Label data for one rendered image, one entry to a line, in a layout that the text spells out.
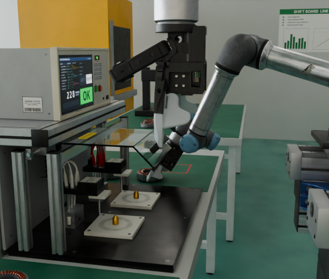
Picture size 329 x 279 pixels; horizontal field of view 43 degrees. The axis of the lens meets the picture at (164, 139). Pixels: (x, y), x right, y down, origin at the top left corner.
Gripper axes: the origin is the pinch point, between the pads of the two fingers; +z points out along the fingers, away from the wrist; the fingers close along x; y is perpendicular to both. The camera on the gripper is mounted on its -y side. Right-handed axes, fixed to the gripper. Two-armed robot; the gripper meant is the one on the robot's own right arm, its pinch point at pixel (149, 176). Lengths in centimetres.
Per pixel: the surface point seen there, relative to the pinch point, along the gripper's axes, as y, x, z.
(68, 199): -14, -61, -3
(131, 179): -6.0, -2.0, 4.8
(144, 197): 4.2, -33.0, -4.9
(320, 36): 80, 473, -135
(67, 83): -31, -61, -34
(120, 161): -9.8, -35.4, -12.8
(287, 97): 89, 473, -39
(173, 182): 10.4, -3.1, -4.8
